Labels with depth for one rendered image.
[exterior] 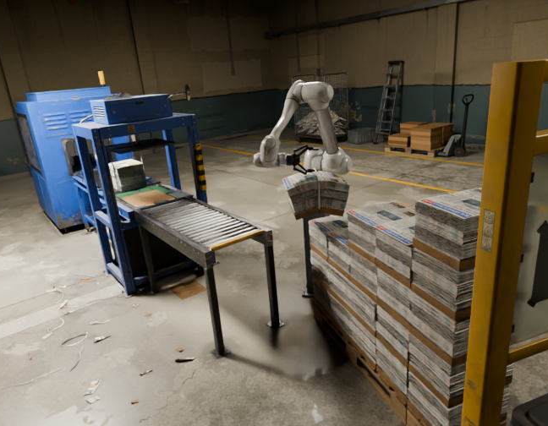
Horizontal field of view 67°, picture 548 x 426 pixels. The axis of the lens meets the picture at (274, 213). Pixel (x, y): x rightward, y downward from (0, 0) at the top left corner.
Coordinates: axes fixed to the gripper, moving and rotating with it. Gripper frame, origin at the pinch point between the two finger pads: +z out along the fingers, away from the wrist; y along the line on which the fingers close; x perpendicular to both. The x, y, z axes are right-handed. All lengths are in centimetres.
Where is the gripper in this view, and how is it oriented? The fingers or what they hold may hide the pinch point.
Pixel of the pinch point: (316, 159)
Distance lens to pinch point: 277.5
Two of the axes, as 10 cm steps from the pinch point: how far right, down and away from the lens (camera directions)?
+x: 0.7, 3.4, -9.4
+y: 0.0, 9.4, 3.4
